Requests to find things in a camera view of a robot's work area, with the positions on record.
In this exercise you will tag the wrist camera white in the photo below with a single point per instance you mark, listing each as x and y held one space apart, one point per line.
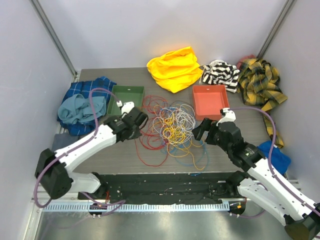
126 107
227 115

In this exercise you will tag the green plastic tray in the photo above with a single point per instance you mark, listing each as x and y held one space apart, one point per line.
124 93

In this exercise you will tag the pink cloth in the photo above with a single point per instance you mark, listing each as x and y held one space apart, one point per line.
240 62

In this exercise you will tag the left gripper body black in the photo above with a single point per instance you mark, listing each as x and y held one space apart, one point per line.
136 134

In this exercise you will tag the yellow black plaid cloth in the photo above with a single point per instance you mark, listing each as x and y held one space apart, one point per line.
258 84

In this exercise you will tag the grey folded cloth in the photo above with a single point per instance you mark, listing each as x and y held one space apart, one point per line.
63 140

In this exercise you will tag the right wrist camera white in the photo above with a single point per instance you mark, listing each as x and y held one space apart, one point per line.
227 115

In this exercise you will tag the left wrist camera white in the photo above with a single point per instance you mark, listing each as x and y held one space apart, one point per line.
126 107

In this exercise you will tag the bright blue cloth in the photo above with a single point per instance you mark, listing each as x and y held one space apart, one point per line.
279 160

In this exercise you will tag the black white striped cloth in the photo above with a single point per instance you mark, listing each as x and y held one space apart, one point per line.
219 72

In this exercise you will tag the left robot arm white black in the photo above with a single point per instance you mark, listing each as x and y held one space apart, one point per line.
55 169

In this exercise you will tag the light blue cloth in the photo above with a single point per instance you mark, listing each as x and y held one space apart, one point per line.
77 109

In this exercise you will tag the blue plaid cloth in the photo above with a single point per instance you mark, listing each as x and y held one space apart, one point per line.
84 88

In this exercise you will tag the white slotted cable duct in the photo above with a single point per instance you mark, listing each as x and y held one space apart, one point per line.
89 206

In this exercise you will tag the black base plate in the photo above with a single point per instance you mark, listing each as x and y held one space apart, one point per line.
169 188

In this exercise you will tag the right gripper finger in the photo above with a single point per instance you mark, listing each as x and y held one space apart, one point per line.
204 126
212 136

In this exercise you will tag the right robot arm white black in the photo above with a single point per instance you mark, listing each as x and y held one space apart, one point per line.
262 183

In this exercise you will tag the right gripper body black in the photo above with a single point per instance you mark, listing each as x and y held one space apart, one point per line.
219 142

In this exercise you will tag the orange-red plastic tray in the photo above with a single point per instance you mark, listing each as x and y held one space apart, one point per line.
208 100

